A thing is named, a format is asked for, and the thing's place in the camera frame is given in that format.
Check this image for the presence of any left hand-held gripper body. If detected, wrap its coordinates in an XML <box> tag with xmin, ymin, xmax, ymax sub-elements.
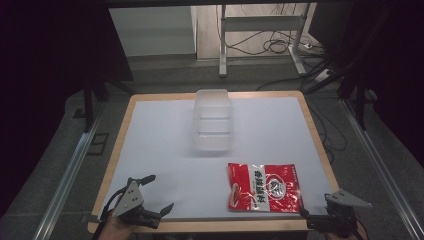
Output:
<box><xmin>111</xmin><ymin>181</ymin><xmax>163</xmax><ymax>230</ymax></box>

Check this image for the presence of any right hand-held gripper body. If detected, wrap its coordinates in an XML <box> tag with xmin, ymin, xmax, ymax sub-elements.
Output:
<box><xmin>306</xmin><ymin>188</ymin><xmax>374</xmax><ymax>239</ymax></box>

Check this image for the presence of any red and white seasoning packet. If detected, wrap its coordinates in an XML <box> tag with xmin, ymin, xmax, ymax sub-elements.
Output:
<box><xmin>227</xmin><ymin>162</ymin><xmax>304</xmax><ymax>214</ymax></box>

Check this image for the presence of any clear plastic storage box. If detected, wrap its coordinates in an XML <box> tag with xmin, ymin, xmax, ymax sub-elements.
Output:
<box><xmin>191</xmin><ymin>88</ymin><xmax>234</xmax><ymax>158</ymax></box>

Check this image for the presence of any person's right hand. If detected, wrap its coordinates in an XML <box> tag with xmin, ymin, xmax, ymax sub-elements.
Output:
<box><xmin>324</xmin><ymin>232</ymin><xmax>360</xmax><ymax>240</ymax></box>

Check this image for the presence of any person's left hand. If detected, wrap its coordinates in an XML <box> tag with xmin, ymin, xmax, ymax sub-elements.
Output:
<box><xmin>97</xmin><ymin>216</ymin><xmax>139</xmax><ymax>240</ymax></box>

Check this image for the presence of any black floor plate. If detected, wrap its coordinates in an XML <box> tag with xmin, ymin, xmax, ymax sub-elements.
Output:
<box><xmin>87</xmin><ymin>132</ymin><xmax>110</xmax><ymax>156</ymax></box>

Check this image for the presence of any black metal stand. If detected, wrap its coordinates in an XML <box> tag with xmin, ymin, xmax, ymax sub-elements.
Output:
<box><xmin>72</xmin><ymin>74</ymin><xmax>138</xmax><ymax>134</ymax></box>
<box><xmin>301</xmin><ymin>6</ymin><xmax>394</xmax><ymax>132</ymax></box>

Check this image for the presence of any white power strip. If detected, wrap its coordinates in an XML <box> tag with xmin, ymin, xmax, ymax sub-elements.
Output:
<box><xmin>314</xmin><ymin>68</ymin><xmax>335</xmax><ymax>83</ymax></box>

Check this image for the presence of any dark curtain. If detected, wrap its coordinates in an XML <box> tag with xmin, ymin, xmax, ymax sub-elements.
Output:
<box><xmin>308</xmin><ymin>0</ymin><xmax>424</xmax><ymax>168</ymax></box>
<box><xmin>0</xmin><ymin>0</ymin><xmax>134</xmax><ymax>218</ymax></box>

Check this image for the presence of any white cabinet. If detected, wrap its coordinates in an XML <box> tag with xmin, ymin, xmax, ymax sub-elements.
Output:
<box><xmin>108</xmin><ymin>5</ymin><xmax>198</xmax><ymax>58</ymax></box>

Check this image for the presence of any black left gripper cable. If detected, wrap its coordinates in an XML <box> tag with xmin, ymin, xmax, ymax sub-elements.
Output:
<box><xmin>91</xmin><ymin>186</ymin><xmax>130</xmax><ymax>240</ymax></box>

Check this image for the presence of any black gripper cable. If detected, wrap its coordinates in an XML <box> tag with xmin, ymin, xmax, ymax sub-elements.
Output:
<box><xmin>357</xmin><ymin>218</ymin><xmax>370</xmax><ymax>240</ymax></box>
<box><xmin>91</xmin><ymin>186</ymin><xmax>130</xmax><ymax>240</ymax></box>

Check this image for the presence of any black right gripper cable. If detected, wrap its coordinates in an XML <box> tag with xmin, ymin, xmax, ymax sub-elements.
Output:
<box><xmin>357</xmin><ymin>218</ymin><xmax>370</xmax><ymax>240</ymax></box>

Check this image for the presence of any aluminium floor rail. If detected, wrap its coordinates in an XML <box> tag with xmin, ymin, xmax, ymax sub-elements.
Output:
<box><xmin>339</xmin><ymin>98</ymin><xmax>424</xmax><ymax>240</ymax></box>
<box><xmin>32</xmin><ymin>104</ymin><xmax>105</xmax><ymax>240</ymax></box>

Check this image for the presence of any black cable on floor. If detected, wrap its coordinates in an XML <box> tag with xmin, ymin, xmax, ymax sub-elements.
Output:
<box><xmin>308</xmin><ymin>99</ymin><xmax>349</xmax><ymax>165</ymax></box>

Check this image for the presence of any tangle of black floor cables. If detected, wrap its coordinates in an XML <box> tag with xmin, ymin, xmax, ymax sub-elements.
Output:
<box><xmin>216</xmin><ymin>3</ymin><xmax>334</xmax><ymax>58</ymax></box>

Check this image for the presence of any white metal desk frame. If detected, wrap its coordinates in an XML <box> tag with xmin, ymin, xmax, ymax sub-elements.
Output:
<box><xmin>218</xmin><ymin>3</ymin><xmax>313</xmax><ymax>79</ymax></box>

